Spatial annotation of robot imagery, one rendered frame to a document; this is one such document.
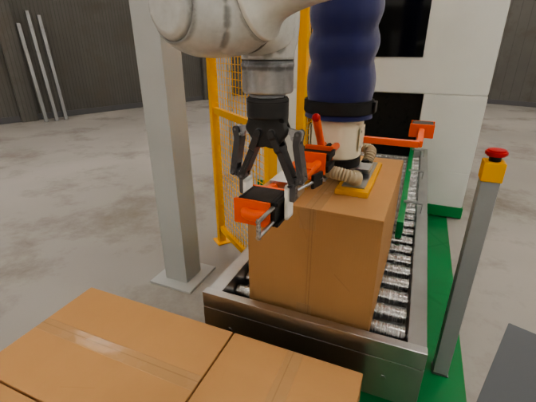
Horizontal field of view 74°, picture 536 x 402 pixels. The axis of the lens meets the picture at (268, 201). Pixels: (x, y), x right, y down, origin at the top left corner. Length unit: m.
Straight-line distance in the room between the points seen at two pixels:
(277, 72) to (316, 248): 0.59
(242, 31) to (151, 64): 1.50
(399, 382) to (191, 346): 0.61
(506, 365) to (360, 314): 0.38
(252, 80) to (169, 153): 1.40
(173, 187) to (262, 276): 1.01
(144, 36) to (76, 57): 7.25
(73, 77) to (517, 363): 8.90
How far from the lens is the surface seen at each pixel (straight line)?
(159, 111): 1.95
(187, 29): 0.44
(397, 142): 1.24
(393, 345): 1.11
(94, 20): 9.38
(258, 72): 0.61
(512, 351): 1.00
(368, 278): 1.06
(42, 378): 1.22
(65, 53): 9.09
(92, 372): 1.18
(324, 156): 0.95
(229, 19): 0.45
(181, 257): 2.23
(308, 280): 1.12
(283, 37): 0.59
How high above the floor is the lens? 1.36
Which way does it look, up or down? 23 degrees down
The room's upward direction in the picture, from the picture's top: straight up
